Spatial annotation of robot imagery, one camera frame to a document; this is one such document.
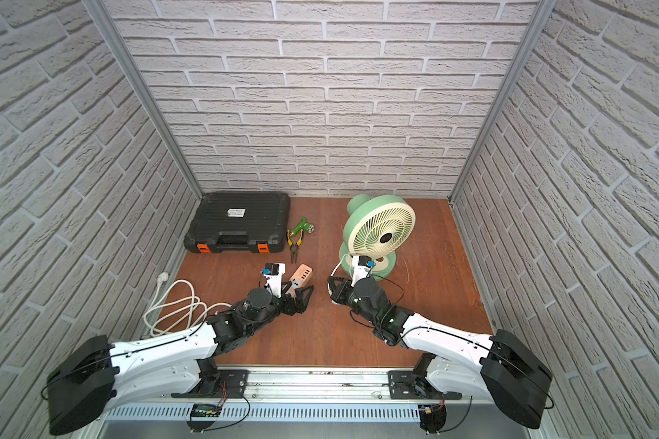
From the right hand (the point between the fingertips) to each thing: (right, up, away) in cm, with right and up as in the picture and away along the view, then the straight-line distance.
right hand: (329, 279), depth 78 cm
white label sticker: (-37, +21, +25) cm, 50 cm away
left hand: (-9, 0, +2) cm, 9 cm away
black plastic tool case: (-26, +14, +22) cm, 37 cm away
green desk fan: (+14, +15, -3) cm, 21 cm away
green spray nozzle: (-12, +16, +28) cm, 34 cm away
